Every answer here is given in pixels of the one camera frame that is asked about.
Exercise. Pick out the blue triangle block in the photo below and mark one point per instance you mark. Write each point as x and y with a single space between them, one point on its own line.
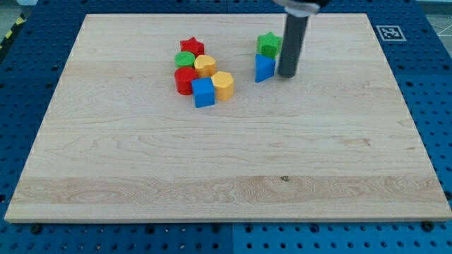
264 68

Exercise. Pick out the red cylinder block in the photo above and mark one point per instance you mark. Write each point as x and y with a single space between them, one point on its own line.
183 77

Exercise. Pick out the white and black rod mount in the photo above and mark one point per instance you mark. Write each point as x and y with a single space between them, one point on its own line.
302 8

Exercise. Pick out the blue cube block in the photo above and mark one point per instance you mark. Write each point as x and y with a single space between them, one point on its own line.
203 91

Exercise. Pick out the yellow heart block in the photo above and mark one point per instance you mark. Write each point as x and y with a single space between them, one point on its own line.
205 66

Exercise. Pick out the green cylinder block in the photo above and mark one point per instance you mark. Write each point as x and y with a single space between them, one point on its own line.
184 59

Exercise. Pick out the green star block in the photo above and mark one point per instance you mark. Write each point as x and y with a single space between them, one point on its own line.
269 45

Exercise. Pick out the white fiducial marker tag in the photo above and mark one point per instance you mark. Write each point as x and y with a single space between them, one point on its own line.
390 33

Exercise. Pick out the yellow hexagon block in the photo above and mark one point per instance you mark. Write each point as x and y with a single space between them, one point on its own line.
224 85

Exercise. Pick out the red star block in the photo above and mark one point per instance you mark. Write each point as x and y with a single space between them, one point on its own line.
192 45

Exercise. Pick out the yellow black hazard tape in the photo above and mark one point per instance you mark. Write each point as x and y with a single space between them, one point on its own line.
12 34

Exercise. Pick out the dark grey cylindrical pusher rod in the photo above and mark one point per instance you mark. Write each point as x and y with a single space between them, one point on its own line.
295 28

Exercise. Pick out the wooden board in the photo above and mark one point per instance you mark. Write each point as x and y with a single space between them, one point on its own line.
119 144

